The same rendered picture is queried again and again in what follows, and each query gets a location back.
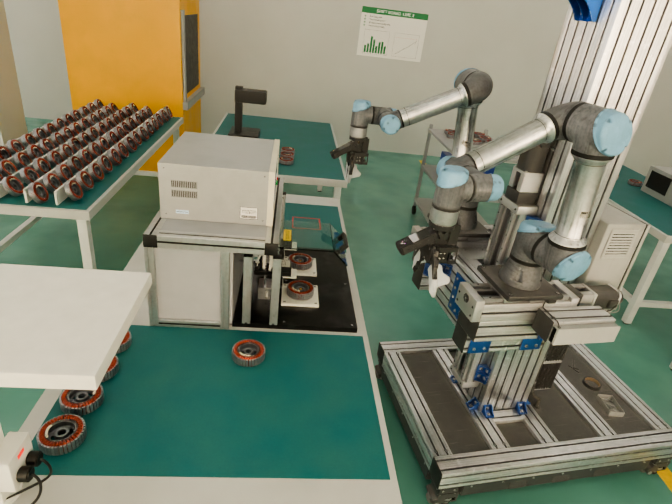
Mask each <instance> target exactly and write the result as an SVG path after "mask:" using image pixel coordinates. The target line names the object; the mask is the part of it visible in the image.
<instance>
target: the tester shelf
mask: <svg viewBox="0 0 672 504"><path fill-rule="evenodd" d="M283 185H284V178H278V184H277V191H276V199H275V208H274V216H273V225H272V227H271V226H264V225H250V224H237V223H224V222H210V221H197V220H184V219H170V218H161V213H160V210H159V211H158V213H157V214H156V216H155V217H154V219H153V220H152V222H151V223H150V225H149V226H148V228H147V229H146V231H145V232H144V233H143V235H142V236H143V247H153V248H170V249H184V250H199V251H214V252H229V253H243V254H258V255H271V256H278V245H279V233H280V221H281V209H282V197H283Z"/></svg>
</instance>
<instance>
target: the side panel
mask: <svg viewBox="0 0 672 504"><path fill-rule="evenodd" d="M144 259H145V271H146V273H151V278H152V285H151V287H150V289H149V291H148V293H147V296H148V308H149V321H150V326H153V325H155V326H165V327H186V328H206V329H226V330H229V325H230V323H229V302H230V253H229V252H214V251H199V250H184V249H170V248H153V247H144Z"/></svg>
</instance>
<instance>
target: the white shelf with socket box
mask: <svg viewBox="0 0 672 504"><path fill-rule="evenodd" d="M151 285H152V278H151V273H145V272H129V271H113V270H97V269H81V268H65V267H48V266H32V265H16V264H0V387H16V388H46V389H76V390H97V389H98V387H99V385H100V383H101V381H102V379H103V377H104V375H105V373H106V371H107V369H108V368H109V366H110V364H111V362H112V360H113V358H114V356H115V354H116V352H117V350H118V348H119V346H120V345H121V343H122V341H123V339H124V337H125V335H126V333H127V331H128V329H129V327H130V325H131V323H132V321H133V320H134V318H135V316H136V314H137V312H138V310H139V308H140V306H141V304H142V302H143V300H144V298H145V297H146V295H147V293H148V291H149V289H150V287H151ZM42 462H43V463H45V464H46V465H47V466H48V468H49V471H50V472H49V475H48V476H47V477H46V478H44V479H42V480H40V478H39V477H38V476H37V475H36V474H35V468H34V467H38V466H39V465H40V464H41V463H42ZM52 472H53V470H52V466H51V465H50V463H49V462H48V461H46V460H45V459H43V452H42V451H34V450H33V446H32V443H31V439H30V435H29V432H8V433H7V435H6V436H5V438H4V434H3V431H2V428H1V424H0V504H12V503H13V502H14V501H15V500H16V499H17V498H18V497H19V495H20V494H21V493H22V492H24V491H26V490H28V489H30V488H32V487H34V486H36V485H38V484H39V493H38V495H37V497H36V499H35V500H34V501H33V502H32V503H31V504H35V503H36V502H37V501H38V499H39V498H40V496H41V493H42V483H43V482H44V481H46V480H47V479H48V478H49V477H50V476H51V475H52ZM33 477H34V478H35V479H36V480H37V482H36V483H34V484H32V485H30V486H28V487H26V488H24V489H23V482H30V481H31V480H32V479H33Z"/></svg>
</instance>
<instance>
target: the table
mask: <svg viewBox="0 0 672 504"><path fill-rule="evenodd" d="M86 106H87V107H85V106H82V107H80V108H79V110H80V113H81V114H80V113H79V112H78V111H77V110H72V111H71V112H70V114H68V113H66V114H64V115H62V119H63V120H62V119H60V118H56V119H54V120H53V124H54V125H53V124H52V123H46V124H44V125H43V128H44V130H43V129H41V128H39V127H38V128H35V129H33V131H32V133H33V135H31V134H29V133H26V134H24V135H22V136H21V140H22V142H23V144H24V145H25V146H26V148H24V146H23V145H22V144H21V143H20V142H19V141H18V140H16V139H11V140H9V141H8V142H7V148H8V149H9V150H8V149H7V148H6V147H4V146H1V145H0V172H1V173H0V182H1V181H2V186H3V188H4V189H6V190H5V191H7V193H8V194H6V195H5V196H3V197H2V198H0V214H8V215H21V216H31V217H30V218H29V219H27V220H26V221H25V222H24V223H22V224H21V225H20V226H19V227H17V228H16V229H15V230H14V231H12V232H11V233H10V234H9V235H7V236H6V237H5V238H4V239H2V240H1V241H0V253H1V252H2V251H3V250H4V249H6V248H7V247H8V246H9V245H10V244H12V243H13V242H14V241H15V240H16V239H18V238H19V237H20V236H21V235H22V234H23V233H25V232H26V231H27V230H28V229H29V228H31V227H32V226H33V225H34V224H35V223H37V222H38V221H39V220H40V219H41V218H43V217H49V218H62V219H76V221H77V227H78V234H79V241H80V247H81V254H82V261H83V267H84V269H97V268H96V261H95V253H94V246H93V238H92V231H91V224H90V220H91V219H92V218H93V217H94V216H95V215H96V214H97V213H98V212H99V210H100V209H101V208H102V207H103V206H104V205H105V204H106V203H107V202H108V201H109V200H110V199H111V198H112V197H113V196H114V195H115V194H116V193H117V192H118V191H119V190H120V189H121V188H122V186H123V185H124V184H125V183H126V182H127V181H128V180H129V179H130V178H131V177H132V176H133V175H142V176H154V177H158V172H155V171H143V170H139V169H140V168H141V167H142V166H143V165H144V164H145V162H146V161H147V160H148V159H149V158H150V157H151V156H152V155H153V154H154V153H155V152H156V151H157V150H158V149H159V148H160V147H161V146H162V145H163V144H164V143H165V142H166V141H167V140H168V138H169V137H170V136H171V135H172V134H173V144H174V143H175V142H176V141H177V140H178V139H179V138H180V137H179V127H180V126H181V125H182V124H183V123H184V120H183V118H182V117H173V115H172V112H171V110H170V108H169V107H168V106H165V107H163V110H159V112H158V113H159V114H158V113H155V114H153V113H152V110H151V109H150V108H149V107H148V106H145V107H143V109H141V110H138V108H137V106H136V105H135V104H134V103H130V104H129V107H127V106H125V107H123V108H122V110H120V109H118V107H117V106H116V105H115V104H114V103H112V102H111V103H109V104H108V106H104V105H103V104H102V102H101V100H99V99H96V100H94V104H93V103H91V102H90V103H88V104H87V105H86ZM101 108H102V111H103V112H102V111H101V110H100V109H101ZM94 112H95V114H93V113H94ZM136 112H138V113H136ZM115 113H116V114H115ZM82 116H83V117H82ZM87 116H88V117H87ZM109 116H110V118H107V117H109ZM131 116H132V118H133V119H132V118H131ZM151 116H153V117H151ZM85 117H87V118H88V120H86V119H85ZM147 119H148V121H146V120H147ZM102 120H103V123H102V122H101V121H102ZM125 120H126V123H125V122H123V121H125ZM77 121H78V123H79V124H78V123H77ZM145 121H146V122H145ZM142 123H143V127H142V126H140V125H141V124H142ZM94 125H95V127H96V129H95V128H94V127H92V126H94ZM117 125H119V126H117ZM68 126H70V129H71V130H70V129H69V128H68ZM138 126H140V127H138ZM137 127H138V128H137ZM136 128H137V132H136V131H133V130H134V129H136ZM111 129H113V131H114V132H113V131H110V130H111ZM86 130H87V133H85V132H84V131H86ZM59 131H60V133H61V134H60V133H59ZM108 131H109V132H108ZM105 133H106V138H107V140H108V142H109V143H107V140H106V139H105V138H103V137H101V136H102V135H104V134H105ZM128 134H129V136H127V135H128ZM77 135H78V139H79V140H78V139H76V138H74V137H76V136H77ZM49 136H51V140H52V141H53V143H52V142H51V141H50V140H49V139H46V138H47V137H49ZM125 136H127V137H125ZM124 137H125V138H124ZM28 139H29V140H28ZM121 139H123V142H124V144H123V143H121V142H119V141H120V140H121ZM67 141H68V144H66V142H67ZM94 141H96V143H95V142H94ZM38 142H39V147H40V148H41V149H42V150H43V152H44V153H43V152H42V150H41V149H40V148H39V147H38V146H37V145H35V144H36V143H38ZM54 145H55V146H54ZM124 145H125V146H126V147H125V146H124ZM86 146H88V150H89V151H88V150H86V149H83V148H85V147H86ZM112 146H114V148H115V149H114V148H111V147H112ZM57 147H58V150H59V152H57V151H55V150H54V149H56V148H57ZM110 148H111V149H110ZM25 149H26V151H27V154H28V155H29V156H28V155H27V154H26V153H24V152H21V151H23V150H25ZM18 150H19V151H18ZM106 151H107V156H108V157H107V156H105V155H102V154H103V153H105V152H106ZM10 152H11V153H12V154H11V153H10ZM77 152H78V157H76V156H73V155H74V154H76V153H77ZM46 154H47V158H48V161H49V163H50V164H51V166H50V165H49V163H48V162H47V161H46V160H45V159H44V158H42V156H44V155H46ZM12 156H13V159H14V161H15V163H16V165H18V168H16V166H15V165H14V164H13V163H12V162H11V161H9V160H6V159H8V158H10V157H12ZM21 158H22V159H21ZM95 159H97V163H98V164H97V163H95V162H93V161H94V160H95ZM66 160H67V163H68V166H70V167H68V166H67V165H66V164H63V162H64V161H66ZM32 162H33V167H34V168H35V170H34V169H33V168H31V167H29V166H27V165H29V164H31V163H32ZM92 162H93V163H92ZM61 163H62V164H61ZM90 163H91V164H90ZM86 166H88V172H89V173H90V174H88V173H87V172H86V171H84V170H83V169H84V168H85V167H86ZM54 168H56V169H55V171H56V174H57V175H56V174H54V173H51V172H49V171H51V170H52V169H54ZM70 169H71V170H72V171H71V170H70ZM19 170H20V176H21V178H22V179H23V181H24V182H25V183H22V182H21V181H20V180H19V179H18V178H17V177H15V176H12V174H14V173H16V172H17V171H19ZM81 170H82V171H81ZM48 172H49V173H48ZM28 173H29V174H28ZM46 173H47V174H46ZM2 175H3V176H2ZM43 175H44V176H43ZM75 175H76V181H75V180H73V179H71V178H72V177H73V176H75ZM42 176H43V183H44V185H45V186H46V187H47V189H46V187H45V186H44V185H43V184H42V183H40V182H37V181H36V180H37V179H39V178H40V177H42ZM70 179H71V180H70ZM34 181H36V182H34ZM63 184H64V189H65V192H66V194H67V195H68V197H67V198H66V199H65V200H64V201H63V202H61V203H60V204H59V205H56V203H55V197H54V191H55V190H57V189H58V188H59V187H60V186H62V185H63ZM27 186H28V192H29V195H30V197H31V198H32V200H31V201H30V202H28V203H25V198H24V193H23V189H24V188H26V187H27Z"/></svg>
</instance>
